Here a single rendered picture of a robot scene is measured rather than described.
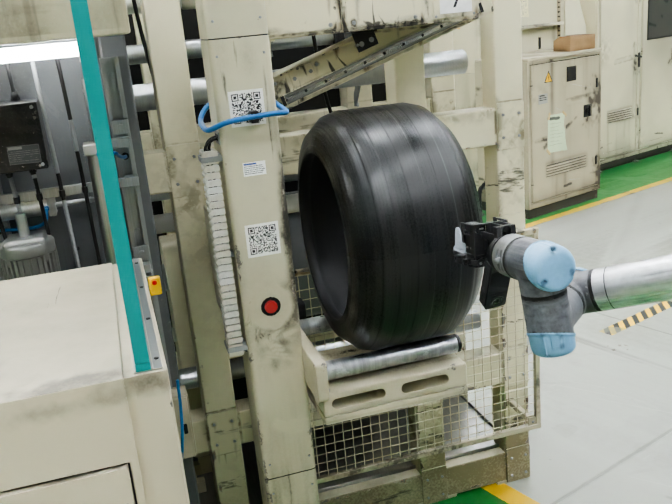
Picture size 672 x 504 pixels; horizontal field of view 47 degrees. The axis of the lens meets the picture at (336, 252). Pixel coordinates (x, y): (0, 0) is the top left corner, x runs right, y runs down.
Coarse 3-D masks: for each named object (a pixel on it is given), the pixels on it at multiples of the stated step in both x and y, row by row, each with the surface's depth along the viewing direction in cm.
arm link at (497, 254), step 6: (510, 234) 133; (516, 234) 133; (498, 240) 133; (504, 240) 132; (510, 240) 130; (498, 246) 132; (504, 246) 130; (492, 252) 134; (498, 252) 132; (492, 258) 134; (498, 258) 131; (498, 264) 132; (498, 270) 133; (504, 270) 131
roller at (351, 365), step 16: (448, 336) 186; (368, 352) 181; (384, 352) 181; (400, 352) 181; (416, 352) 182; (432, 352) 183; (448, 352) 185; (336, 368) 177; (352, 368) 178; (368, 368) 179
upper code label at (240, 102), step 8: (232, 96) 162; (240, 96) 162; (248, 96) 163; (256, 96) 163; (232, 104) 162; (240, 104) 163; (248, 104) 163; (256, 104) 164; (232, 112) 163; (240, 112) 163; (264, 120) 165
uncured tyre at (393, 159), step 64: (320, 128) 177; (384, 128) 168; (448, 128) 176; (320, 192) 210; (384, 192) 160; (448, 192) 163; (320, 256) 210; (384, 256) 160; (448, 256) 163; (384, 320) 167; (448, 320) 174
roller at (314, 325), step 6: (306, 318) 205; (312, 318) 205; (318, 318) 205; (324, 318) 205; (300, 324) 203; (306, 324) 203; (312, 324) 203; (318, 324) 204; (324, 324) 204; (306, 330) 203; (312, 330) 204; (318, 330) 204; (324, 330) 205; (330, 330) 206
